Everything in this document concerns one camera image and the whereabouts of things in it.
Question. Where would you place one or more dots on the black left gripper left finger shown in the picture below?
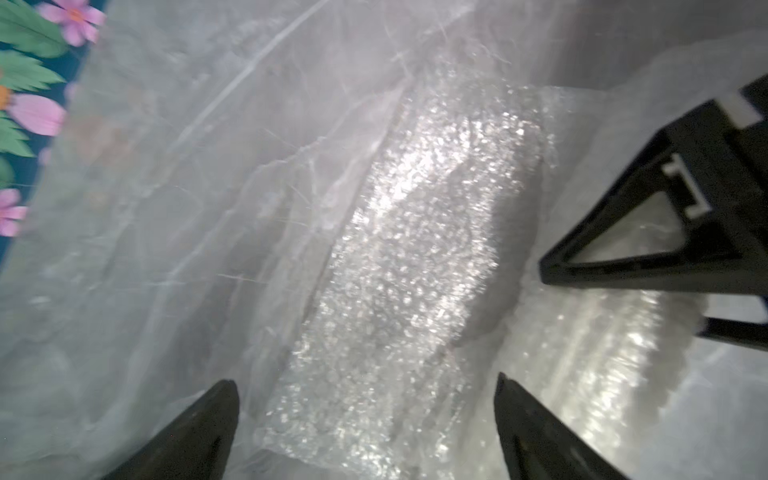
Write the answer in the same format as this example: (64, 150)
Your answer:
(195, 445)

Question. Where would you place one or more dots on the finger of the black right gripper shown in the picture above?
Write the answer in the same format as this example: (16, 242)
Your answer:
(733, 332)
(714, 174)

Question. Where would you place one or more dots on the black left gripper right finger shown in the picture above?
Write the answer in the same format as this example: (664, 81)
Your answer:
(537, 445)

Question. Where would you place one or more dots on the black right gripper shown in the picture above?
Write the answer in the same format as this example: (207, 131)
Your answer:
(747, 111)

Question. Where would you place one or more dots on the clear bubble wrap sheet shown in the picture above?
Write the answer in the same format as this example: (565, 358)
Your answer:
(392, 374)

